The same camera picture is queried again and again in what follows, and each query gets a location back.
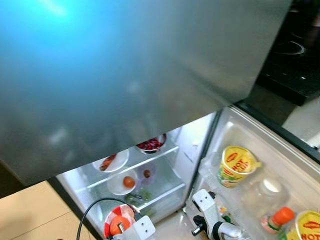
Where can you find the orange-red tomato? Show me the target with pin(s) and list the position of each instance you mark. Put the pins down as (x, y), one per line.
(116, 222)

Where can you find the red and white bowl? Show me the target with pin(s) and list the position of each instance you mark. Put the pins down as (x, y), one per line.
(109, 222)

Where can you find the steel fridge door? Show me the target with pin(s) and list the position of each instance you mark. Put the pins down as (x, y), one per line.
(240, 131)

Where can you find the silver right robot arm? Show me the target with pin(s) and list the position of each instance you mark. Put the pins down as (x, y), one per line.
(232, 231)

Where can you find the stainless steel fridge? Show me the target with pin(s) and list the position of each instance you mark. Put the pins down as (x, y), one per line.
(125, 75)

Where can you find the yellow sauce bottle green cap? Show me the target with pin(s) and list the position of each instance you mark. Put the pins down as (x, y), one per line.
(227, 218)

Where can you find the green leafy vegetables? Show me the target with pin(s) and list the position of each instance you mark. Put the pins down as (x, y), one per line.
(141, 197)

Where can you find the yellow instant noodle cup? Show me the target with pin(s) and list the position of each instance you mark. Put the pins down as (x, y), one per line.
(306, 227)
(235, 167)

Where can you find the clear bottle with white cap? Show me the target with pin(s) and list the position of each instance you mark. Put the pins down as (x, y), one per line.
(267, 192)

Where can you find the small dark red fruit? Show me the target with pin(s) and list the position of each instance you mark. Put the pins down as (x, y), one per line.
(146, 173)

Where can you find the bottle with orange cap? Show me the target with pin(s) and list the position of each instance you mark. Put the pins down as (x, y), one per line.
(279, 219)

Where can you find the small orange fruit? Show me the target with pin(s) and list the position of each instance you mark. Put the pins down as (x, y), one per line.
(129, 182)

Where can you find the plain white bowl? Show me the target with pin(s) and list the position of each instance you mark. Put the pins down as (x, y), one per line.
(115, 185)

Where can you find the steel bowl of red berries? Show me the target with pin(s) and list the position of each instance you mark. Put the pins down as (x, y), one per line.
(150, 144)

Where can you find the white plate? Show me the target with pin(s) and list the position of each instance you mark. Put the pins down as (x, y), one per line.
(120, 159)

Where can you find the red-brown sausage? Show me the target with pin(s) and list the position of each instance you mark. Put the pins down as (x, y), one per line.
(107, 162)

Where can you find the grey kitchen counter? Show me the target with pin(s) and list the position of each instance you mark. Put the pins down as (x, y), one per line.
(305, 122)

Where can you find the black glass stove top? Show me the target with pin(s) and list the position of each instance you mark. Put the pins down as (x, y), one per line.
(292, 60)

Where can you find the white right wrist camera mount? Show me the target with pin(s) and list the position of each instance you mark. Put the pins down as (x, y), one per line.
(206, 202)

